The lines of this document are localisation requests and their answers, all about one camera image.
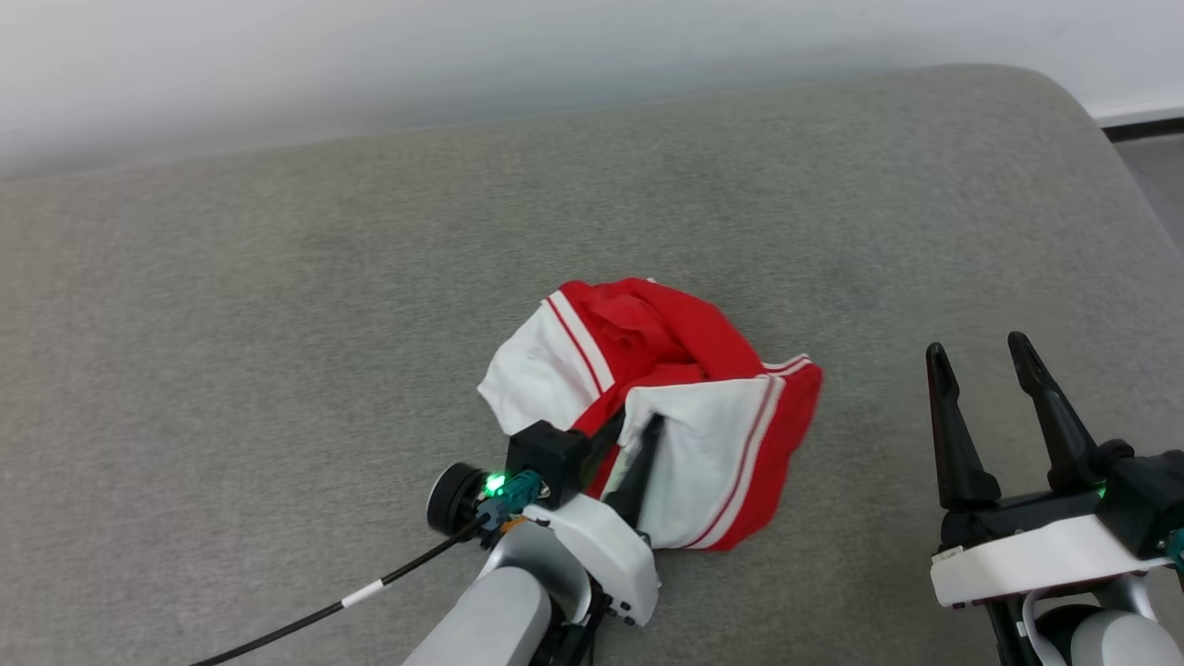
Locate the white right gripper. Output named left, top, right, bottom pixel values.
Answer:
left=926, top=330, right=1172, bottom=610

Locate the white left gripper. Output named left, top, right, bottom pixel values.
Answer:
left=524, top=410, right=666, bottom=627

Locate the red and white garment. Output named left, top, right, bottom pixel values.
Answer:
left=476, top=276, right=824, bottom=553

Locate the grey fabric sofa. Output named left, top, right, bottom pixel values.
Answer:
left=0, top=63, right=1184, bottom=666

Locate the teal left cable connector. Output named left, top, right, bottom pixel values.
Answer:
left=477, top=470, right=544, bottom=530

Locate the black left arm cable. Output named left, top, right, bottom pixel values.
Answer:
left=189, top=516, right=488, bottom=666

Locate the dark wall baseboard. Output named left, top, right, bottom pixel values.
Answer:
left=1101, top=115, right=1184, bottom=143

